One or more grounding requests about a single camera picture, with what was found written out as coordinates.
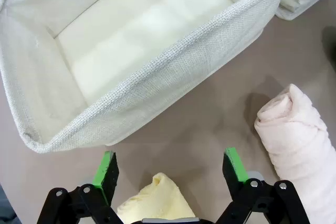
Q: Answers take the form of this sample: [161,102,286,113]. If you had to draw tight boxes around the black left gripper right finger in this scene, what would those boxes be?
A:
[215,147,310,224]

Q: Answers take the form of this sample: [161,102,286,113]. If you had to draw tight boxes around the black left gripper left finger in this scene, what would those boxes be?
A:
[36,150,124,224]

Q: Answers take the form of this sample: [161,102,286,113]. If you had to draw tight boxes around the yellow towel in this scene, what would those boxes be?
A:
[117,173,196,221]

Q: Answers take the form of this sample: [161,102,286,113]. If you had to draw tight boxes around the cream towel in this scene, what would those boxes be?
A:
[254,83,336,224]

